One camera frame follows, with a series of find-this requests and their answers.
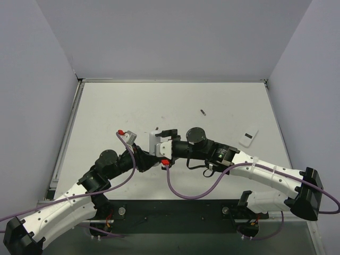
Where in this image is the white remote control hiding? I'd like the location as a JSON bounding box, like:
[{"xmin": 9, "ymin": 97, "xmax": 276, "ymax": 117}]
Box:
[{"xmin": 149, "ymin": 130, "xmax": 161, "ymax": 159}]

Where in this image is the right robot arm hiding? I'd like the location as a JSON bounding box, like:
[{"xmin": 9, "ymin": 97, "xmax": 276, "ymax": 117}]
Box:
[{"xmin": 149, "ymin": 127, "xmax": 323, "ymax": 221}]

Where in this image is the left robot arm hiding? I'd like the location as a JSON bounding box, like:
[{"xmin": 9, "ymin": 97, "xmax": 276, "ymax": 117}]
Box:
[{"xmin": 3, "ymin": 145, "xmax": 161, "ymax": 254}]

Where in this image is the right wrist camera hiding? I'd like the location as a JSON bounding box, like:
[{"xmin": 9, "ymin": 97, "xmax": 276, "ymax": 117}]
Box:
[{"xmin": 155, "ymin": 140, "xmax": 173, "ymax": 163}]

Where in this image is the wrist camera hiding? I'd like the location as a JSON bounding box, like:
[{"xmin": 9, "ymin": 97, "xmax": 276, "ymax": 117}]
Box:
[
  {"xmin": 155, "ymin": 140, "xmax": 173, "ymax": 163},
  {"xmin": 117, "ymin": 130, "xmax": 137, "ymax": 146}
]

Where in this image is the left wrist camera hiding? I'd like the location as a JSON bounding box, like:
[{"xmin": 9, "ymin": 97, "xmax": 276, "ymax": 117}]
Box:
[{"xmin": 117, "ymin": 130, "xmax": 137, "ymax": 146}]

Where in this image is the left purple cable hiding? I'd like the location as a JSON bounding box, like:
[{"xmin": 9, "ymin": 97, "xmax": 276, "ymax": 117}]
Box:
[{"xmin": 0, "ymin": 132, "xmax": 139, "ymax": 239}]

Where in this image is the purple cable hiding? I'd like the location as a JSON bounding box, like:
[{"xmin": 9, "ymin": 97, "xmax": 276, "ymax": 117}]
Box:
[
  {"xmin": 0, "ymin": 132, "xmax": 139, "ymax": 239},
  {"xmin": 165, "ymin": 162, "xmax": 340, "ymax": 241}
]

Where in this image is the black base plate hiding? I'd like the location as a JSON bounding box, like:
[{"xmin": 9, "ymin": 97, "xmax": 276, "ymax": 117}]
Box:
[{"xmin": 90, "ymin": 199, "xmax": 269, "ymax": 236}]

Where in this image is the aluminium frame rail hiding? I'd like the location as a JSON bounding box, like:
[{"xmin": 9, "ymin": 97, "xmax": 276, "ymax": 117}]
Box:
[{"xmin": 49, "ymin": 80, "xmax": 118, "ymax": 198}]

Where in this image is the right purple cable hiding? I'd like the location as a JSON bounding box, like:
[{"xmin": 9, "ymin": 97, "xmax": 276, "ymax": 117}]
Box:
[{"xmin": 165, "ymin": 162, "xmax": 340, "ymax": 241}]

